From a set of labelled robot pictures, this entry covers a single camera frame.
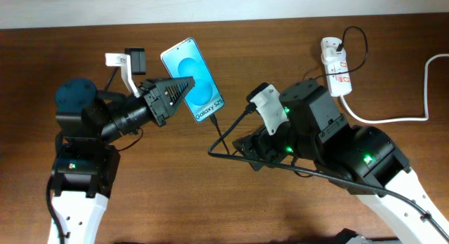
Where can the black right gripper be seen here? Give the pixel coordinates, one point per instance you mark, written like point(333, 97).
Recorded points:
point(260, 141)

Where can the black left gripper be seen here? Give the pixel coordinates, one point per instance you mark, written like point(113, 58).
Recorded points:
point(156, 101)

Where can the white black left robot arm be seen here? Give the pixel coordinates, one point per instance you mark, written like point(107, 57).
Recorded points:
point(86, 161)

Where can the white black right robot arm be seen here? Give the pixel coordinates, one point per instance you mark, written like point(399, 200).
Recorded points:
point(304, 122)

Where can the white power strip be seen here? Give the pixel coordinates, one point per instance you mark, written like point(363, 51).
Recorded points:
point(337, 73)

